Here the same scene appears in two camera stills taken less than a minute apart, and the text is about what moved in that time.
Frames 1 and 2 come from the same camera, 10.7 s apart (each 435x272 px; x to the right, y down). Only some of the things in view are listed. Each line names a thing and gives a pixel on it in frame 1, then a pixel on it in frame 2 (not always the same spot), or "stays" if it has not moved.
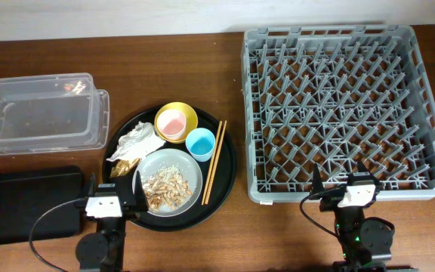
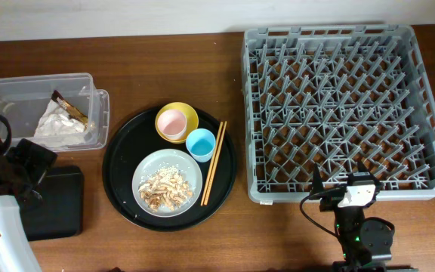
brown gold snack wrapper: x=123 y=166 → x=73 y=112
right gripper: x=327 y=203 stays
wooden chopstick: x=211 y=165 stays
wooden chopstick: x=216 y=160 stays
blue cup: x=200 y=143 stays
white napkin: x=134 y=143 → x=56 y=125
